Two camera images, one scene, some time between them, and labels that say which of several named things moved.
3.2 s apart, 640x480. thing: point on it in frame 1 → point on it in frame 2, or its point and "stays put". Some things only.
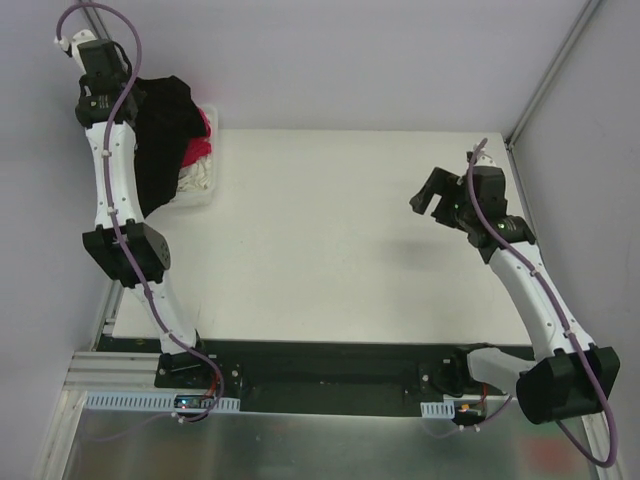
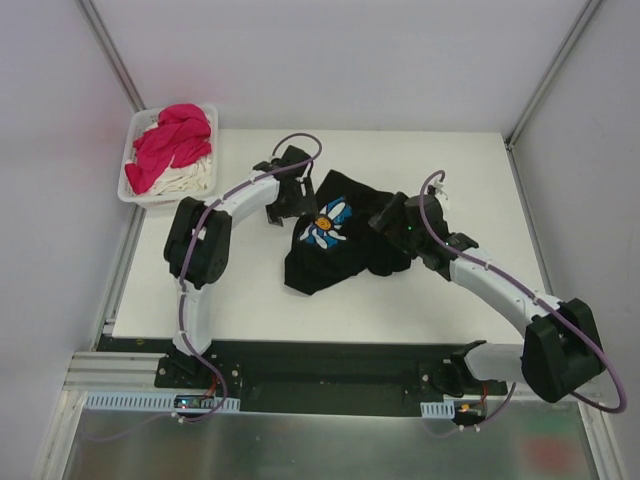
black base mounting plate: (331, 376) stays put
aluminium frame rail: (115, 372) stays put
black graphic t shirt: (166, 120) → (337, 241)
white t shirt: (195, 177) stays put
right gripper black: (445, 201) → (391, 220)
